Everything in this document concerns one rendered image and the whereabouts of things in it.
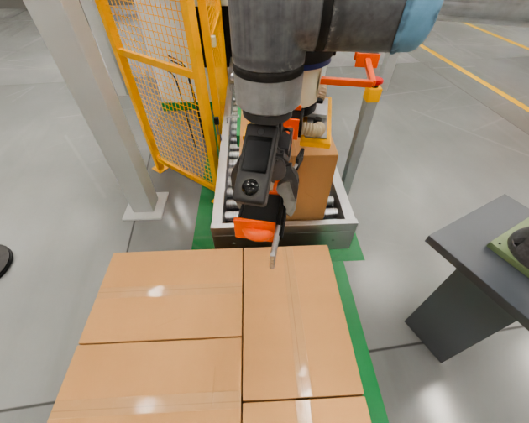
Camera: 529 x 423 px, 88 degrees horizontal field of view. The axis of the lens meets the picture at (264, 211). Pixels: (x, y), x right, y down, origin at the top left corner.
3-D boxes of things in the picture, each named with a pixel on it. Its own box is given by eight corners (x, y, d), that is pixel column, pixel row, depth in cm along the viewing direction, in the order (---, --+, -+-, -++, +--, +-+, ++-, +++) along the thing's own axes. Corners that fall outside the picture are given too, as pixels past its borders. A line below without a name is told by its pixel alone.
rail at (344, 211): (290, 75, 302) (291, 55, 288) (295, 75, 302) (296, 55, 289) (337, 243, 146) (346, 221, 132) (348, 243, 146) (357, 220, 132)
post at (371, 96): (331, 212, 216) (365, 84, 143) (339, 211, 216) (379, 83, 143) (333, 218, 212) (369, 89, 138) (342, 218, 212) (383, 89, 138)
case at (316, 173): (245, 152, 178) (242, 91, 148) (306, 151, 179) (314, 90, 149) (244, 222, 137) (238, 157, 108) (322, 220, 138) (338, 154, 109)
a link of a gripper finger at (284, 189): (307, 195, 54) (293, 159, 48) (304, 218, 50) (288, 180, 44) (292, 198, 55) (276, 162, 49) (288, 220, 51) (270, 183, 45)
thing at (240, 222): (244, 205, 56) (243, 187, 53) (280, 210, 55) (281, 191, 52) (235, 237, 51) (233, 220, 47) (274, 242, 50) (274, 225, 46)
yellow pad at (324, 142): (306, 99, 111) (307, 86, 108) (331, 101, 110) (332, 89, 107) (299, 146, 89) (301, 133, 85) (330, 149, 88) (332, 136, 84)
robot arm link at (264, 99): (300, 86, 31) (218, 79, 32) (295, 125, 35) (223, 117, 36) (306, 59, 37) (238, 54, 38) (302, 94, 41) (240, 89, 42)
